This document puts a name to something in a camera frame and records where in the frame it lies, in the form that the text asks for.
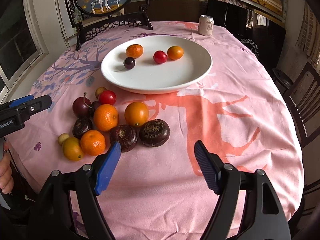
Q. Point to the smooth round orange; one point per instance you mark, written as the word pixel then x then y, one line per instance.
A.
pixel 136 114

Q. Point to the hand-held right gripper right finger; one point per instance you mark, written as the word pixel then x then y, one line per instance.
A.
pixel 206 170

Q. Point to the large bumpy orange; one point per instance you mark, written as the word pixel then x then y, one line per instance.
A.
pixel 106 117

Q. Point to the dark water chestnut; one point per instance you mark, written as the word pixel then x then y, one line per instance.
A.
pixel 123 138
pixel 154 133
pixel 82 127

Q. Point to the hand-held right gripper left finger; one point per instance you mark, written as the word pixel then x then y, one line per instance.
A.
pixel 107 171

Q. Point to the dark red plum with stem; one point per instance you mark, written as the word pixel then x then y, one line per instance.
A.
pixel 81 106

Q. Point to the dark wooden chair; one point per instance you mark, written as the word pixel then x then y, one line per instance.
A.
pixel 305 100

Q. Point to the red cherry tomato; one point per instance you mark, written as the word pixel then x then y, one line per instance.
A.
pixel 160 57
pixel 107 97

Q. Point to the person's left hand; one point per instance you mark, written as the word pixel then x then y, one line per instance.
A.
pixel 5 175

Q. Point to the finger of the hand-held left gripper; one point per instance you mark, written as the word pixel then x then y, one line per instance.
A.
pixel 37 105

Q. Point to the white drink can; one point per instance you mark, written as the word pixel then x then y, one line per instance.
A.
pixel 206 25

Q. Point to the white framed window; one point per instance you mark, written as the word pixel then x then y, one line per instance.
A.
pixel 17 42

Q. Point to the small mandarin orange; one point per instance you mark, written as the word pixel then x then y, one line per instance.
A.
pixel 92 142
pixel 134 50

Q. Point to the black glossy cabinet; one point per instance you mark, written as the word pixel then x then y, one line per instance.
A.
pixel 240 20

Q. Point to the black round stool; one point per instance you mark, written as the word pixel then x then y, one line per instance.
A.
pixel 282 78

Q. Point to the pink printed tablecloth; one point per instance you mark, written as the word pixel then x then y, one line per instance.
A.
pixel 237 100

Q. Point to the white round plate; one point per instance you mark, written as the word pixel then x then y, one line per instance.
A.
pixel 172 75

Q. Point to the tan longan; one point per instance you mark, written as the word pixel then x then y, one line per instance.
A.
pixel 100 91
pixel 62 139

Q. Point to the yellow-orange kumquat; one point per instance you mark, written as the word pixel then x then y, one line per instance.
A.
pixel 72 150

